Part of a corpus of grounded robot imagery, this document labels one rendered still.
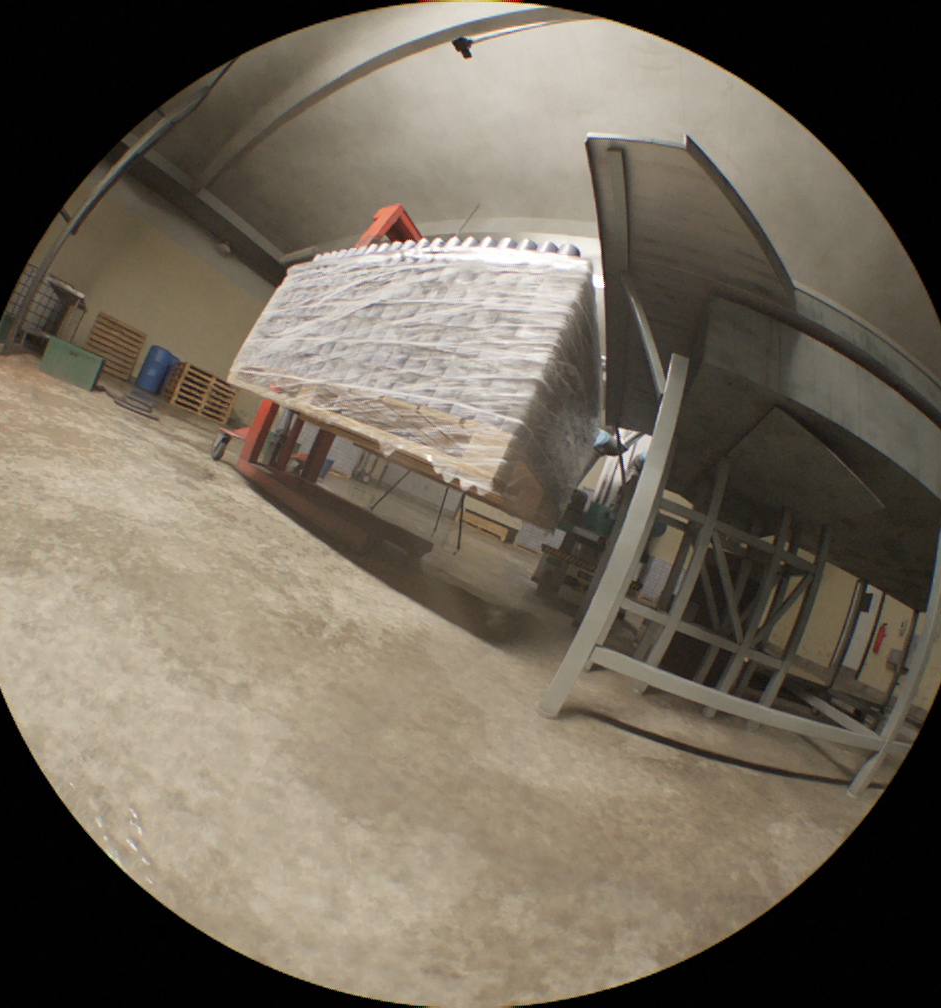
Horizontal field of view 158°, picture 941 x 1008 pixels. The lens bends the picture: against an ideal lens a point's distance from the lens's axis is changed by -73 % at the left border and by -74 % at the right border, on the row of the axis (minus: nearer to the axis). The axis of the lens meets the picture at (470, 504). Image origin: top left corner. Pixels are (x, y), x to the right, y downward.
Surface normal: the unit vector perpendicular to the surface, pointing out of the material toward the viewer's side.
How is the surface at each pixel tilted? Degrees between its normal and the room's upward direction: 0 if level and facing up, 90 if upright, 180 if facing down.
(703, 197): 180
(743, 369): 90
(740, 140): 180
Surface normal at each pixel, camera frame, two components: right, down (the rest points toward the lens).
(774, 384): -0.35, -0.17
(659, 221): -0.39, 0.92
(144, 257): 0.85, 0.35
